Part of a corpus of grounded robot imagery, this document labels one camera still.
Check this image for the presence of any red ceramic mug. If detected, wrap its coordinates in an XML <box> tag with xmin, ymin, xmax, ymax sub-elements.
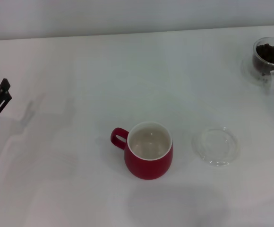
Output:
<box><xmin>110</xmin><ymin>121</ymin><xmax>173</xmax><ymax>180</ymax></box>

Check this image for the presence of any clear glass dish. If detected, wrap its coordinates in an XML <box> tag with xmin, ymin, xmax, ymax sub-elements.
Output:
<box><xmin>191</xmin><ymin>127</ymin><xmax>239</xmax><ymax>167</ymax></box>

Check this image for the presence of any clear glass handled cup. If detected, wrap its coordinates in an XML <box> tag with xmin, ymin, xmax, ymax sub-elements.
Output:
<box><xmin>252</xmin><ymin>37</ymin><xmax>274</xmax><ymax>94</ymax></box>

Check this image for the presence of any coffee bean pile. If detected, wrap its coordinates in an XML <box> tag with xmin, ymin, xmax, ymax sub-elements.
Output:
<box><xmin>256</xmin><ymin>44</ymin><xmax>274</xmax><ymax>65</ymax></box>

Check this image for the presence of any clear glass saucer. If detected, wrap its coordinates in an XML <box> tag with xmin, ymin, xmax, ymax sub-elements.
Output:
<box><xmin>240</xmin><ymin>58</ymin><xmax>274</xmax><ymax>88</ymax></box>

